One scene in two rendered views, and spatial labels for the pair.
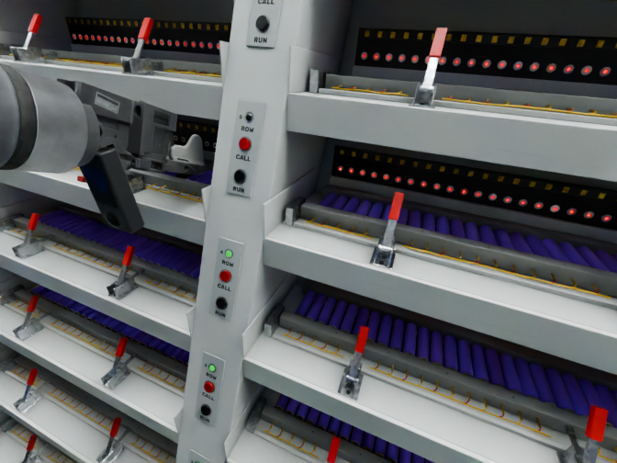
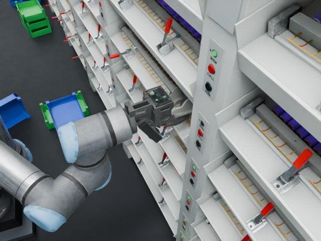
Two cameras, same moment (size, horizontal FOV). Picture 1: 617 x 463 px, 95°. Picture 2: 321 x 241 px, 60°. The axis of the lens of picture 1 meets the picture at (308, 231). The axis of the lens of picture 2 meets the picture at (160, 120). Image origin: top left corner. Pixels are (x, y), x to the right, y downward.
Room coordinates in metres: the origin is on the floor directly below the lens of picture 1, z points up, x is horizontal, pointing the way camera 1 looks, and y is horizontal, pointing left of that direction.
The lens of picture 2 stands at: (0.04, -0.12, 1.51)
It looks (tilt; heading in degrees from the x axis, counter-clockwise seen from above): 49 degrees down; 46
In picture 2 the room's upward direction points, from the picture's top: straight up
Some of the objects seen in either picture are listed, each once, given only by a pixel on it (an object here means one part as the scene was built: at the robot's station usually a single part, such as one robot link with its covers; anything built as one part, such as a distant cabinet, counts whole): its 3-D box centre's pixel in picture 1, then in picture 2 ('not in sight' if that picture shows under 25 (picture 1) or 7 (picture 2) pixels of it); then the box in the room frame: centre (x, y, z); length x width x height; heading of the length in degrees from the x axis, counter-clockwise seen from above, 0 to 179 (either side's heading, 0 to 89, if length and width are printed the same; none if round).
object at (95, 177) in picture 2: not in sight; (90, 168); (0.18, 0.30, 0.86); 0.12 x 0.09 x 0.12; 13
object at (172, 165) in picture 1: (169, 164); (172, 117); (0.41, 0.21, 0.96); 0.09 x 0.05 x 0.02; 155
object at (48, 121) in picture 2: not in sight; (65, 109); (0.51, 1.35, 0.04); 0.30 x 0.20 x 0.08; 163
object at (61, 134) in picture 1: (35, 124); (118, 123); (0.28, 0.28, 0.98); 0.10 x 0.05 x 0.09; 73
